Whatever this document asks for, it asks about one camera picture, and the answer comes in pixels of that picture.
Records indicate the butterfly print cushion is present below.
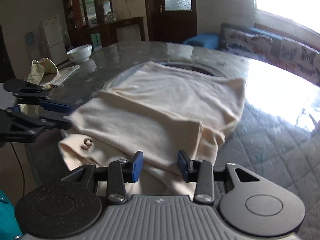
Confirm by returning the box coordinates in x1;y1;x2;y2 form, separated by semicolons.
277;38;319;86
221;28;273;57

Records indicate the white ceramic bowl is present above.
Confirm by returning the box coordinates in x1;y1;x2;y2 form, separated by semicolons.
67;44;92;63

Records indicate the black cable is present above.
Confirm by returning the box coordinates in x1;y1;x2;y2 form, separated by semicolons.
10;141;26;201

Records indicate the window with frame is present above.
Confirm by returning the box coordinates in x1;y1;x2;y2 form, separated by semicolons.
254;0;319;33

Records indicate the dark wooden door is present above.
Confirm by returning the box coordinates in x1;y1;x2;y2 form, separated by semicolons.
145;0;197;43

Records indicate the dark wooden cabinet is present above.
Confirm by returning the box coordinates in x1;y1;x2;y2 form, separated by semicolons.
62;0;148;47

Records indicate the teal sleeve forearm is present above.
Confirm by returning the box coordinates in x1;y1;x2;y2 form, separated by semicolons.
0;190;22;240

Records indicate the white refrigerator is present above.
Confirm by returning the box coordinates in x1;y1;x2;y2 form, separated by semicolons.
40;15;68;65

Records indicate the cream white sweater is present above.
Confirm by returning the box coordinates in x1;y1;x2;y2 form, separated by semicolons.
59;62;246;196

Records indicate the crumpled yellow cloth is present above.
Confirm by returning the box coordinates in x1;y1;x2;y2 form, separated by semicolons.
27;57;59;90

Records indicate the blue sofa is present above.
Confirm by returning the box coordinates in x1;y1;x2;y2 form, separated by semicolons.
183;23;319;86

